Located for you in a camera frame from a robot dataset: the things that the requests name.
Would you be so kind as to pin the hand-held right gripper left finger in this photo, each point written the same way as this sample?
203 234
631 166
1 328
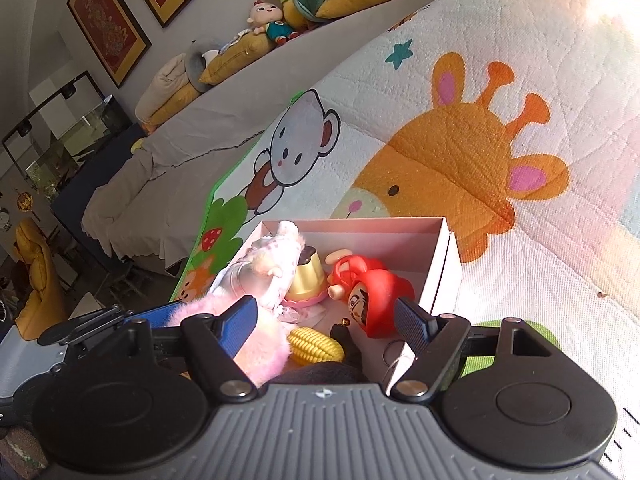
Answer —
240 330

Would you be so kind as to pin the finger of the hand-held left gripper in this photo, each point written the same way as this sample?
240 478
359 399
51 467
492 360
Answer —
150 316

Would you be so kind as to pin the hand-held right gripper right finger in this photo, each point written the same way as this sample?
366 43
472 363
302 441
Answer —
410 325

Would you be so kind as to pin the pink fluffy plush toy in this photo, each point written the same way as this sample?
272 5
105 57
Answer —
265 355

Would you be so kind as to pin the yellow corn toy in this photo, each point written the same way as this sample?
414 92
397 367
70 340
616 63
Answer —
315 345

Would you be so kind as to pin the yellow pudding toy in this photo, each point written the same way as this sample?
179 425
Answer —
307 280

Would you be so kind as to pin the pink cardboard box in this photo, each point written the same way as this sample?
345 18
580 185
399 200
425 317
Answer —
380 245

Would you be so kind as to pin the cartoon printed play mat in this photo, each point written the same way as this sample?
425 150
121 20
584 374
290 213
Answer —
450 160

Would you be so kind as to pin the grey bed sheet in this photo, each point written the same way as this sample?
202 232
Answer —
200 135

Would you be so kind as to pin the glass fish tank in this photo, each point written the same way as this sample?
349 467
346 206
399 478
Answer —
65 135

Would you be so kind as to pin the beige folded blanket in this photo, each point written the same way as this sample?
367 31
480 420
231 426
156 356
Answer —
165 85

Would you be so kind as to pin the small framed red picture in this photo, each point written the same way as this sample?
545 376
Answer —
105 25

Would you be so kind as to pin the cartoon child plush doll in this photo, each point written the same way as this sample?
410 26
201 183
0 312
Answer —
265 15

